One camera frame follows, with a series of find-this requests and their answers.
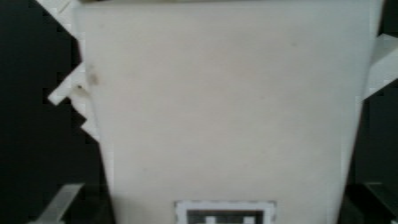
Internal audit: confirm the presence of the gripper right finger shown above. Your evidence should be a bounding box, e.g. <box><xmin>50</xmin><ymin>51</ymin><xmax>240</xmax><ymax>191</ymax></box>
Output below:
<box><xmin>343</xmin><ymin>182</ymin><xmax>398</xmax><ymax>224</ymax></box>

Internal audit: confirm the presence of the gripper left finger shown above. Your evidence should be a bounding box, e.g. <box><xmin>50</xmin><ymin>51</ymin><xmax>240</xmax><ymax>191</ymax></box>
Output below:
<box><xmin>25</xmin><ymin>182</ymin><xmax>114</xmax><ymax>224</ymax></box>

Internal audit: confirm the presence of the small white cabinet top block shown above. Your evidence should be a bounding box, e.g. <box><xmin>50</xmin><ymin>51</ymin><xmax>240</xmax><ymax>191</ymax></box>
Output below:
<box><xmin>75</xmin><ymin>0</ymin><xmax>382</xmax><ymax>224</ymax></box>

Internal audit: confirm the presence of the white cabinet body box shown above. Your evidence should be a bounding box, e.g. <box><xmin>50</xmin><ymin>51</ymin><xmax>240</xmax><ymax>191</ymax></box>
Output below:
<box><xmin>38</xmin><ymin>0</ymin><xmax>398</xmax><ymax>143</ymax></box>

